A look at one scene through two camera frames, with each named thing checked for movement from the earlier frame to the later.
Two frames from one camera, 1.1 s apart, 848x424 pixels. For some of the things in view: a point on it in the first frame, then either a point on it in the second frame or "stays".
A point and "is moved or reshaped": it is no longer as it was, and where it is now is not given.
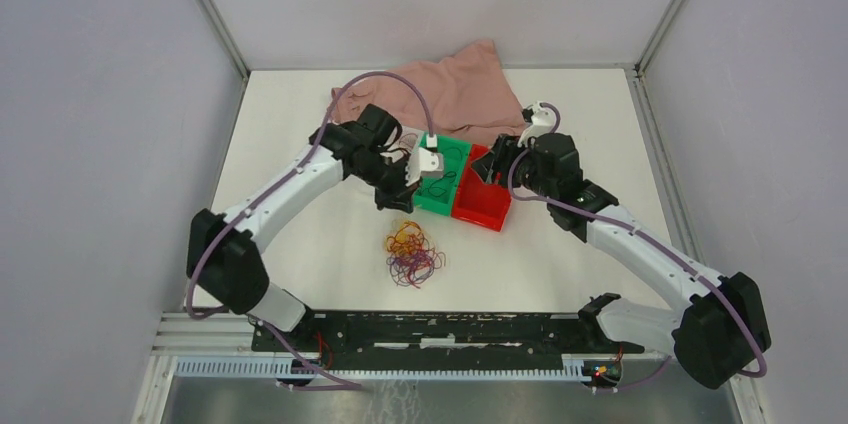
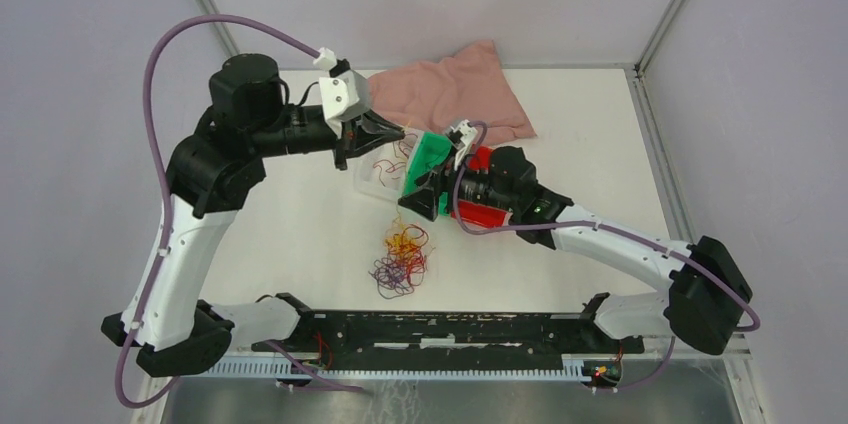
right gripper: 497,160 → 424,199
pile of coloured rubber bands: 411,259 is moved or reshaped
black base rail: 446,334 stays
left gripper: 401,197 → 350,146
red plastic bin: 479,203 stays
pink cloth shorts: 465,93 stays
